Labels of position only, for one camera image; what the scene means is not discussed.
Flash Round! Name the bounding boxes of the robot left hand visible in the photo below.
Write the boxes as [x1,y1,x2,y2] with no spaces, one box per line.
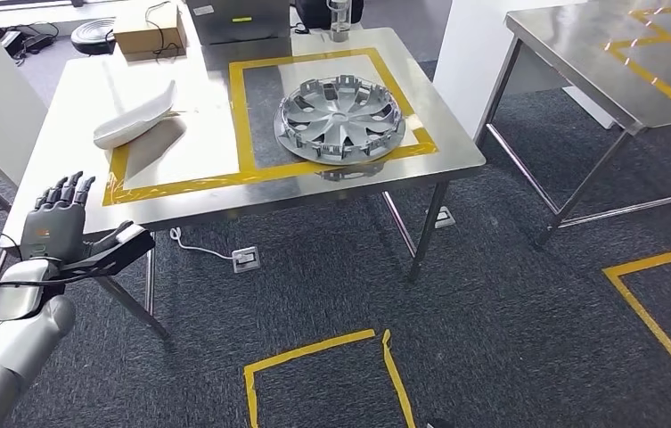
[19,171,136,264]

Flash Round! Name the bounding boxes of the clear water bottle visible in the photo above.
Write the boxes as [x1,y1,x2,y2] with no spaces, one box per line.
[325,0,353,44]

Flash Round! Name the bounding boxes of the stainless steel workbench table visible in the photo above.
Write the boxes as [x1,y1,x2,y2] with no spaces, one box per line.
[0,26,487,344]
[473,0,671,250]

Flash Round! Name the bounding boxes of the brown cardboard box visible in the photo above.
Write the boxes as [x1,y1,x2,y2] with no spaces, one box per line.
[111,3,189,61]

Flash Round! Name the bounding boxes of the grey metal box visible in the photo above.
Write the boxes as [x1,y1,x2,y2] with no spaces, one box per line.
[185,0,292,47]

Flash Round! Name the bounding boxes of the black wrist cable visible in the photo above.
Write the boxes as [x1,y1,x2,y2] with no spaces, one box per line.
[0,268,113,314]

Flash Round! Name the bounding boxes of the white cable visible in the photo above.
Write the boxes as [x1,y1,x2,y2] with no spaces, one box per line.
[168,226,236,261]

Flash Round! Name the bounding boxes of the yellow double tape frame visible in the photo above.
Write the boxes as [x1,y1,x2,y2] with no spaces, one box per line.
[102,46,439,207]

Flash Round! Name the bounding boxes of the white pillar panel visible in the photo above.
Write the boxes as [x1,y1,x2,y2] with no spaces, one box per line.
[432,0,618,141]

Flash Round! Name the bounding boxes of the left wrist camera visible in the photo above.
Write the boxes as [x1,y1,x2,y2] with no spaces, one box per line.
[57,221,157,279]

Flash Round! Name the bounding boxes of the silver wheel hubcap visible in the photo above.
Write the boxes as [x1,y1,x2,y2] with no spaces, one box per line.
[273,73,407,167]

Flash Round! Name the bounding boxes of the yellow floor tape square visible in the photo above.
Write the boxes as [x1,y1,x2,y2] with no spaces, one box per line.
[243,329,417,428]
[601,242,671,407]

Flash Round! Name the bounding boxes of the white plastic shell part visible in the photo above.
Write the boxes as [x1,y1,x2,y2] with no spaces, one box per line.
[93,79,182,151]

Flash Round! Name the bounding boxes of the black bag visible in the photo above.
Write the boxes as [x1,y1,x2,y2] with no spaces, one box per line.
[294,0,365,30]

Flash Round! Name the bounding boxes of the grey floor socket plate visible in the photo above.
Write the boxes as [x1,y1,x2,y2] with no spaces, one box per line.
[231,246,262,275]
[432,205,456,230]

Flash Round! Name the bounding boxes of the round black grey disc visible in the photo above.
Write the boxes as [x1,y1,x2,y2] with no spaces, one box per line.
[70,17,118,56]

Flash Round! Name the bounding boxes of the black power adapters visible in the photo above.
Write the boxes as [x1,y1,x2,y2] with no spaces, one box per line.
[0,22,60,61]

